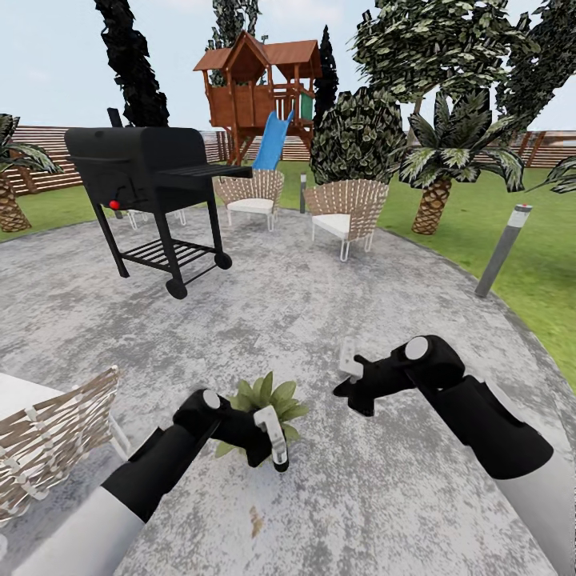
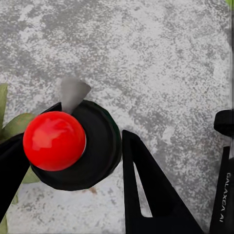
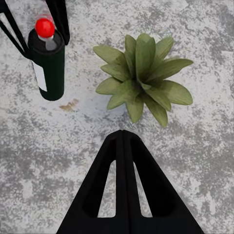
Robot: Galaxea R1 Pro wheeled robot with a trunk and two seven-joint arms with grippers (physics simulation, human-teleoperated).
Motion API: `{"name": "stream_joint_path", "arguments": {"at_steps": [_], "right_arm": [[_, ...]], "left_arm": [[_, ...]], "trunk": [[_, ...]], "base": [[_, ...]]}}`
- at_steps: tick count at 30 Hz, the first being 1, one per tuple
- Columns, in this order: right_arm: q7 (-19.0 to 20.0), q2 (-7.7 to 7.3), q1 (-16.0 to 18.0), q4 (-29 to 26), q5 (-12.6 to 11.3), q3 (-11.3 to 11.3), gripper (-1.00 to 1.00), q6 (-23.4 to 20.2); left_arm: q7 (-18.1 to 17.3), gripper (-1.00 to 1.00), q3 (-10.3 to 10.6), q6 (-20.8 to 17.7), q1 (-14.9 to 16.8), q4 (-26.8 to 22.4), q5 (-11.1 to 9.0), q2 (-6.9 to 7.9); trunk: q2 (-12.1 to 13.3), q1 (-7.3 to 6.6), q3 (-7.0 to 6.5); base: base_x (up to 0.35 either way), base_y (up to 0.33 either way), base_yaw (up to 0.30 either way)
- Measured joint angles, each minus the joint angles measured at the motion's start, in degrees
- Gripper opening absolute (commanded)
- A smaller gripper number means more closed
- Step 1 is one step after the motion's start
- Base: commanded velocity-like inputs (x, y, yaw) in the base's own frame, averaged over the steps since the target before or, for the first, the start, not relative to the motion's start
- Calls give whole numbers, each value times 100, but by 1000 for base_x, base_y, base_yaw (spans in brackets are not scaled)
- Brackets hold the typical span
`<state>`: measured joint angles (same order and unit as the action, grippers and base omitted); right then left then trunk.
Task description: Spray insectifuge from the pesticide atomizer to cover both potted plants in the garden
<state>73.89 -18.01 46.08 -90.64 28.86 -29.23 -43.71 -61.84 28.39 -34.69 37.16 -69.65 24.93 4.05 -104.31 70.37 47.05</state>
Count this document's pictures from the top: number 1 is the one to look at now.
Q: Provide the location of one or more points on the insectifuge atomizer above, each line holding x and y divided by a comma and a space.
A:
281, 461

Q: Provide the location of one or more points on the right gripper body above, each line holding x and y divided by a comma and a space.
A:
361, 395

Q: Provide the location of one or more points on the pot plant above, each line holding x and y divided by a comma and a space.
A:
260, 394

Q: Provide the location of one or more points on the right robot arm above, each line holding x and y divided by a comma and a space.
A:
535, 479

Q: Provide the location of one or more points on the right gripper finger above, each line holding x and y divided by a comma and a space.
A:
347, 381
342, 391

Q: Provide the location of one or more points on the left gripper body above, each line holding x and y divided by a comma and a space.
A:
253, 439

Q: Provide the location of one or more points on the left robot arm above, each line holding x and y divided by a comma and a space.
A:
95, 539

